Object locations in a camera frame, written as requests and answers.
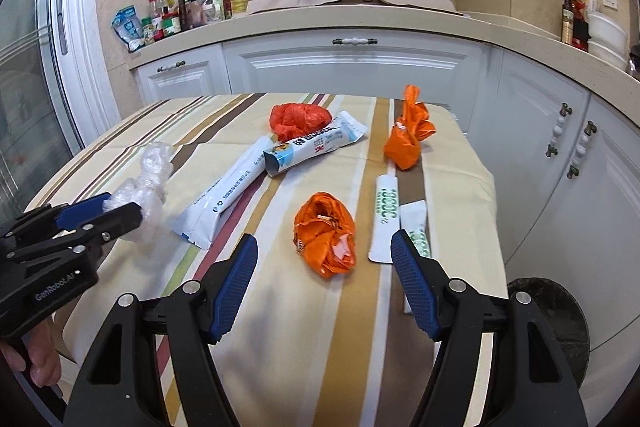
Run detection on long white blue pouch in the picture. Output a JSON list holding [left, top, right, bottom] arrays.
[[170, 136, 274, 251]]

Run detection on white green sachet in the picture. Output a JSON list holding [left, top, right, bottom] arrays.
[[368, 174, 400, 265], [399, 199, 432, 258]]

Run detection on clear plastic bag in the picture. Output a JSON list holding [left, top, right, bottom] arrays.
[[103, 142, 174, 244]]

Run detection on small orange bag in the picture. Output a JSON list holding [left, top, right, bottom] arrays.
[[293, 192, 357, 279]]

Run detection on tall orange knotted bag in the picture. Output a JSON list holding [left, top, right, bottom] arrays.
[[383, 84, 436, 170]]

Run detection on red plastic bag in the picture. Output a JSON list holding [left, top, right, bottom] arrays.
[[269, 103, 332, 142]]

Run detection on white snack tube wrapper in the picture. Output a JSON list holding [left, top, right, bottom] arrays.
[[264, 110, 368, 178]]

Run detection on black trash bin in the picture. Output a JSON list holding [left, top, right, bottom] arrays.
[[508, 277, 590, 388]]

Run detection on person's left hand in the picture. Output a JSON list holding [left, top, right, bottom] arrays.
[[1, 319, 62, 388]]

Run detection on striped tablecloth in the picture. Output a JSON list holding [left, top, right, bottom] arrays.
[[24, 92, 510, 427]]

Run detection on blue white salt bag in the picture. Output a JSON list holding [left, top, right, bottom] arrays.
[[111, 5, 144, 53]]

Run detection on dark sauce bottle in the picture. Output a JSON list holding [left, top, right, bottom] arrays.
[[561, 0, 574, 46]]

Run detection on stacked white bowls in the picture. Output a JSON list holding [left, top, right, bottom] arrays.
[[587, 11, 628, 70]]

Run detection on drawer handle left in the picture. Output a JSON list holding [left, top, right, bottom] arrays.
[[156, 60, 186, 74]]

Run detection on drawer handle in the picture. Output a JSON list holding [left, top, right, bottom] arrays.
[[332, 37, 378, 46], [156, 60, 186, 74]]

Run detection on cabinet door handle left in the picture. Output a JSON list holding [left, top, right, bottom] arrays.
[[546, 102, 573, 157]]

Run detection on cabinet door handle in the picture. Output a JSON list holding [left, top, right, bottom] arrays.
[[566, 120, 598, 179], [546, 102, 573, 157]]

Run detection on cabinet door handle right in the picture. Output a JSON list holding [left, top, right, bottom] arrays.
[[566, 120, 598, 179]]

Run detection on drawer handle centre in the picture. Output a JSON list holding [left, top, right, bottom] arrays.
[[332, 37, 378, 46]]

